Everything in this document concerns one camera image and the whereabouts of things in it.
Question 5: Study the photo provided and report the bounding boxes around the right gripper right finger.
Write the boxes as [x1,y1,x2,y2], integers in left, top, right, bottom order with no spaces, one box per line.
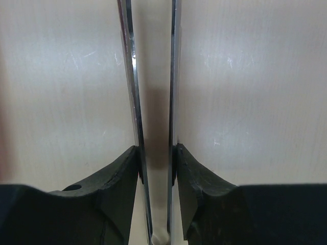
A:
[174,144,326,244]

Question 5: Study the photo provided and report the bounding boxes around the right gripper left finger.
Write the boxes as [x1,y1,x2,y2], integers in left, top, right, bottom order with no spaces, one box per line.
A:
[1,146,139,244]

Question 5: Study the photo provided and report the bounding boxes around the steel serving tongs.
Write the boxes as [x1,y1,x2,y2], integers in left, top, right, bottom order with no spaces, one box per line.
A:
[117,1,181,244]

